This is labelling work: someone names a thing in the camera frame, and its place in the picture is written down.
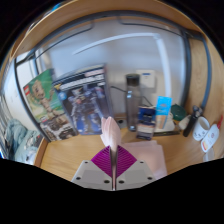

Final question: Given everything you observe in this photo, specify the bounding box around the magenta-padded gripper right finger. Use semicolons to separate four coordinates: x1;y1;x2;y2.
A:
115;144;157;191

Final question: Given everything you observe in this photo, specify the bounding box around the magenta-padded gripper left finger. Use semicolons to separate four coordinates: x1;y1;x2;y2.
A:
71;145;116;191

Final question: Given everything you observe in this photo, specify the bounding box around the pink towel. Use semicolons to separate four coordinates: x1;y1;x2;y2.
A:
100;115;168;181

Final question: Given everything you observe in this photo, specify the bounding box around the small dark blue carton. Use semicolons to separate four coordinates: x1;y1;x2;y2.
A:
135;105;157;141

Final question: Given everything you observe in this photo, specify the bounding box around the light blue slim box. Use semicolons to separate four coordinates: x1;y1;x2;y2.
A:
155;95;173;130

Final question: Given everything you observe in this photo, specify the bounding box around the clear bottle with black cap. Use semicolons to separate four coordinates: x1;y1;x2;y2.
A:
125;73;142;132

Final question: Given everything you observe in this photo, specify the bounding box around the blue robot model kit box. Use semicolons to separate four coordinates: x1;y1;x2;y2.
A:
52;64;114;136

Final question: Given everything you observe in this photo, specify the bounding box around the dark green round container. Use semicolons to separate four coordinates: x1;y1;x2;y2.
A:
170;103;188;122

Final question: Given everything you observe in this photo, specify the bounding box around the small clear plastic cup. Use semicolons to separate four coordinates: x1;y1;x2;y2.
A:
203;148;216;163

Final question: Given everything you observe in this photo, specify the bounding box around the bed with blue-green bedding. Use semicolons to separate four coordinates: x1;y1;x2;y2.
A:
3;118;44;166

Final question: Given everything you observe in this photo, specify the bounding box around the green tree-figure toy box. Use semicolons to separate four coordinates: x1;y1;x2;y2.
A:
22;68;79;143

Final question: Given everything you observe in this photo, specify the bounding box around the black cylindrical handle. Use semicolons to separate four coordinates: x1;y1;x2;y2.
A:
182;105;204;138

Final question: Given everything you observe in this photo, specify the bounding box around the black cable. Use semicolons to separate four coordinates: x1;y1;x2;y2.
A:
109;84;153;108

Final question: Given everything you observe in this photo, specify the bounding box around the white wall socket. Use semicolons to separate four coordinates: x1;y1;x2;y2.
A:
135;69;156;89

